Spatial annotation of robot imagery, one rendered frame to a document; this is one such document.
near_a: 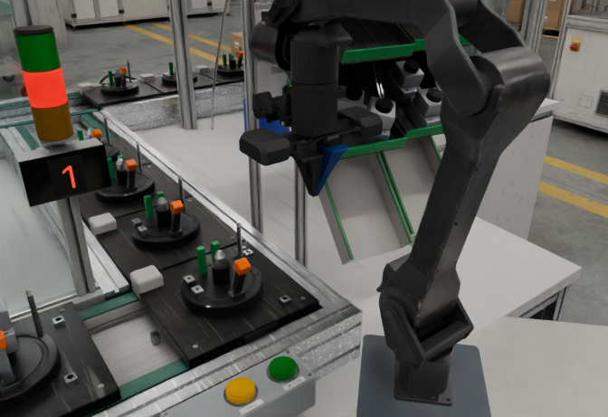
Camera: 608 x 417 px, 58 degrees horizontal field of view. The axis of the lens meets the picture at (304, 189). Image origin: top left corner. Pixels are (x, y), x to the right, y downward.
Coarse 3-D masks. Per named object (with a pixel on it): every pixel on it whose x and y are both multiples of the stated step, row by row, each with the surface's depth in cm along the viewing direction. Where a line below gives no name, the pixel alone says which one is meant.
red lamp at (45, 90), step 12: (24, 72) 75; (36, 72) 74; (48, 72) 75; (60, 72) 76; (36, 84) 75; (48, 84) 75; (60, 84) 76; (36, 96) 75; (48, 96) 76; (60, 96) 77
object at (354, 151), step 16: (352, 64) 105; (368, 64) 100; (352, 80) 106; (368, 80) 101; (368, 96) 102; (400, 128) 95; (352, 144) 94; (368, 144) 91; (384, 144) 93; (400, 144) 95
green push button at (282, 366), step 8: (272, 360) 79; (280, 360) 79; (288, 360) 79; (272, 368) 78; (280, 368) 78; (288, 368) 78; (296, 368) 78; (272, 376) 77; (280, 376) 76; (288, 376) 77
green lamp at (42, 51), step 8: (16, 40) 73; (24, 40) 72; (32, 40) 72; (40, 40) 72; (48, 40) 73; (24, 48) 72; (32, 48) 72; (40, 48) 73; (48, 48) 74; (56, 48) 75; (24, 56) 73; (32, 56) 73; (40, 56) 73; (48, 56) 74; (56, 56) 75; (24, 64) 74; (32, 64) 73; (40, 64) 74; (48, 64) 74; (56, 64) 75
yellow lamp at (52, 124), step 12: (36, 108) 76; (48, 108) 76; (60, 108) 77; (36, 120) 77; (48, 120) 77; (60, 120) 78; (36, 132) 79; (48, 132) 78; (60, 132) 78; (72, 132) 80
